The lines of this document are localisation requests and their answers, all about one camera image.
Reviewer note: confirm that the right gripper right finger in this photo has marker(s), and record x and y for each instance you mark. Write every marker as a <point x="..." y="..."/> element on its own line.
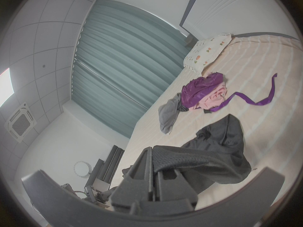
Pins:
<point x="176" y="188"/>

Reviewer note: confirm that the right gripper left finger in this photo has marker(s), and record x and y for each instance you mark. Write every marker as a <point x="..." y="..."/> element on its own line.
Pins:
<point x="139" y="181"/>

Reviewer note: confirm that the black garment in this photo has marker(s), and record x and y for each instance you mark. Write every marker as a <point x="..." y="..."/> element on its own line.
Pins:
<point x="213" y="155"/>

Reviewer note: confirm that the bed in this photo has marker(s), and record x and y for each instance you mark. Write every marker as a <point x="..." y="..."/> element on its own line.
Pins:
<point x="248" y="131"/>

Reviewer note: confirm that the round white ceiling lamp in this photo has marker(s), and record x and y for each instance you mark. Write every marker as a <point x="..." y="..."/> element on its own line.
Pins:
<point x="82" y="169"/>

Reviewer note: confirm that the grey garment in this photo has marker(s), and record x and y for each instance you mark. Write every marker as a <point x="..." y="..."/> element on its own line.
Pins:
<point x="168" y="116"/>

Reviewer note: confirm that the pink garment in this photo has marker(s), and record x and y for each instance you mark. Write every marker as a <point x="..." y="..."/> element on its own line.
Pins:
<point x="213" y="97"/>

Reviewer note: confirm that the purple garment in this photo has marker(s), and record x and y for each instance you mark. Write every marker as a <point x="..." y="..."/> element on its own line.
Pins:
<point x="194" y="91"/>

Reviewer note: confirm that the blue-green curtain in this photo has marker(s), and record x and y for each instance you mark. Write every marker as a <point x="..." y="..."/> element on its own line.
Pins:
<point x="123" y="55"/>

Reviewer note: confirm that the ceiling air conditioner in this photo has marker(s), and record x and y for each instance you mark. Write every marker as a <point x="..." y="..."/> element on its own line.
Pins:
<point x="20" y="122"/>

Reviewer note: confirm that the white printed pillow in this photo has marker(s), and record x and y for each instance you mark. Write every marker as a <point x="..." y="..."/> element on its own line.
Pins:
<point x="204" y="52"/>

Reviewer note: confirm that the square ceiling lamp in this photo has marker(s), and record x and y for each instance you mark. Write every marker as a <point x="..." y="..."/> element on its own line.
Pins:
<point x="6" y="86"/>

